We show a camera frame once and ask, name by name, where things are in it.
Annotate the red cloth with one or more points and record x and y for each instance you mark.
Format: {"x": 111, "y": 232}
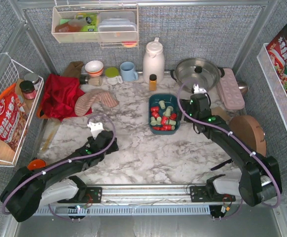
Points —
{"x": 60, "y": 97}

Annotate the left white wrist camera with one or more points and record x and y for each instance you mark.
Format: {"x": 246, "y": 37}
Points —
{"x": 95, "y": 128}

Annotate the clear plastic food containers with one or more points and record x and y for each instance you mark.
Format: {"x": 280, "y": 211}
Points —
{"x": 117, "y": 26}

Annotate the green coffee capsule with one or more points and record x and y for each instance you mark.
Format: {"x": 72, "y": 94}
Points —
{"x": 172, "y": 122}
{"x": 162, "y": 104}
{"x": 153, "y": 121}
{"x": 168, "y": 111}

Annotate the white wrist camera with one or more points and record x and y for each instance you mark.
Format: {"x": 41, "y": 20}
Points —
{"x": 198, "y": 90}
{"x": 95, "y": 128}

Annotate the red seasoning packet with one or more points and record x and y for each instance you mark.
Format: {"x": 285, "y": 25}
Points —
{"x": 12, "y": 117}

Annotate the glass grain shaker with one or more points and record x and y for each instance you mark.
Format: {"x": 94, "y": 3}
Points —
{"x": 94, "y": 81}

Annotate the green lid sugar jar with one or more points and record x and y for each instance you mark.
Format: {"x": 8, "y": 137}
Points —
{"x": 113, "y": 76}

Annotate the pink egg tray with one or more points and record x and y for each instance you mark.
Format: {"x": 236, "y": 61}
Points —
{"x": 229, "y": 91}

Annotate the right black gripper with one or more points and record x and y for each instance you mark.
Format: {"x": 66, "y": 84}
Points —
{"x": 187, "y": 108}

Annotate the red lid glass jar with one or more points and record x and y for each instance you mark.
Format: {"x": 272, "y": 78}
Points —
{"x": 28, "y": 90}

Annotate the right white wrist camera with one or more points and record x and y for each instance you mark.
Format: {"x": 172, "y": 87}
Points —
{"x": 198, "y": 90}

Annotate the left white wire basket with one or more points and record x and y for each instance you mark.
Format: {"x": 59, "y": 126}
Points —
{"x": 13, "y": 72}

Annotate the cream wall basket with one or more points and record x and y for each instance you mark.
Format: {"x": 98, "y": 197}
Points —
{"x": 66, "y": 29}

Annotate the steel pot with lid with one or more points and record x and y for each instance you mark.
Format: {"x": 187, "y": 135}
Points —
{"x": 197, "y": 71}

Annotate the silver lid glass jar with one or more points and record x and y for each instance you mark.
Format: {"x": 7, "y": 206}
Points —
{"x": 33, "y": 77}

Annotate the teal plastic storage basket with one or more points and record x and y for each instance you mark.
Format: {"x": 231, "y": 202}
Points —
{"x": 170, "y": 100}

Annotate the white orange striped bowl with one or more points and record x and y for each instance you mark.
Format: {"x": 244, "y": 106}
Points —
{"x": 94, "y": 68}

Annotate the orange spice bottle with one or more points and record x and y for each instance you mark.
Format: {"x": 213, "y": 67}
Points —
{"x": 152, "y": 82}

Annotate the light blue mug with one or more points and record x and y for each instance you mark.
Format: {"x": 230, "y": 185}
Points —
{"x": 128, "y": 72}

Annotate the white thermos jug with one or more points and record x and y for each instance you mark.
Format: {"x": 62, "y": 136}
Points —
{"x": 154, "y": 61}

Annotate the orange plastic bowl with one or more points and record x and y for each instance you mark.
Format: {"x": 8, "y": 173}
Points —
{"x": 36, "y": 164}

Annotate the striped pink brown towel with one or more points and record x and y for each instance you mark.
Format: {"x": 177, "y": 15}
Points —
{"x": 84, "y": 103}

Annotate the red coffee capsule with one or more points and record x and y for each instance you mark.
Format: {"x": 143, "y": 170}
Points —
{"x": 157, "y": 128}
{"x": 164, "y": 120}
{"x": 155, "y": 109}
{"x": 173, "y": 116}
{"x": 167, "y": 127}
{"x": 155, "y": 114}

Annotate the brown cardboard sheet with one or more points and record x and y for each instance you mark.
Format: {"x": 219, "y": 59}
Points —
{"x": 219, "y": 111}

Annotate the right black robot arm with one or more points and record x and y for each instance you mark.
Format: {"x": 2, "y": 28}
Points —
{"x": 260, "y": 180}

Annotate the brown paper bag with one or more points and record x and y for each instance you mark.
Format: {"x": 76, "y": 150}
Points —
{"x": 73, "y": 70}

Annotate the round wooden board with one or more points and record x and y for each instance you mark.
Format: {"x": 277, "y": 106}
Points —
{"x": 248, "y": 130}

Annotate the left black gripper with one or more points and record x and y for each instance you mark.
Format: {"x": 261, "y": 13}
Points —
{"x": 109, "y": 142}

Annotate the right white mesh basket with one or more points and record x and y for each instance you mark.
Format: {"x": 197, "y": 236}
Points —
{"x": 274, "y": 83}

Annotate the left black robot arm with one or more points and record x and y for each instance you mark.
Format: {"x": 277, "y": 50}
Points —
{"x": 23, "y": 193}

